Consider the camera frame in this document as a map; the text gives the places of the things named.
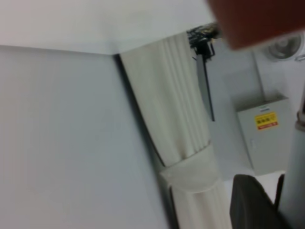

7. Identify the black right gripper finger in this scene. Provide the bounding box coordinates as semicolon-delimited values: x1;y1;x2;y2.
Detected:
230;174;298;229

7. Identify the red ceramic mug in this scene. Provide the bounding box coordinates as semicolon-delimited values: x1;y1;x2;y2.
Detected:
206;0;305;51

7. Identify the grey electrical box yellow sticker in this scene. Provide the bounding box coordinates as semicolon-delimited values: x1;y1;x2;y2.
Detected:
235;94;294;177

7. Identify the white pleated curtain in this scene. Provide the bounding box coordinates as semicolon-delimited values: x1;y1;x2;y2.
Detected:
119;33;235;229

